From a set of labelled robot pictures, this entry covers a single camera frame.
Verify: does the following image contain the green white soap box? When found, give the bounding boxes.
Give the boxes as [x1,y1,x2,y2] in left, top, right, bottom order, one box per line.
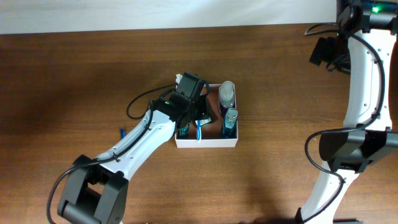
[200,115,213,127]

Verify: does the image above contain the green toothpaste tube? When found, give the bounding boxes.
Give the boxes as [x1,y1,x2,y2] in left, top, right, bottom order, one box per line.
[177,123,190,139]

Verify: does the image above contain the blue white toothbrush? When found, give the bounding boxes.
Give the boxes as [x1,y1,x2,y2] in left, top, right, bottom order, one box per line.
[196,120,202,143]

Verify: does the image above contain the purple foam soap bottle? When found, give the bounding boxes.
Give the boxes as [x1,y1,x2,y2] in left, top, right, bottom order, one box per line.
[218,81,234,118]

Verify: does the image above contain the blue mouthwash bottle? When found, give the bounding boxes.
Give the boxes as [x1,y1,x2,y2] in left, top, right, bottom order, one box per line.
[221,108,238,139]

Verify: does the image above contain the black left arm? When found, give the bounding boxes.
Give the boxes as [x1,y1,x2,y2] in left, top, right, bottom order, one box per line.
[57,72,210,224]

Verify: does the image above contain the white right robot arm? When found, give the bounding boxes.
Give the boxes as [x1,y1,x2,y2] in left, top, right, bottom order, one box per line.
[295,0,397,223]

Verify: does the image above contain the white box pink inside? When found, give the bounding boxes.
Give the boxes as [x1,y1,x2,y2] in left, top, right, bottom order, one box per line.
[174,84,239,149]

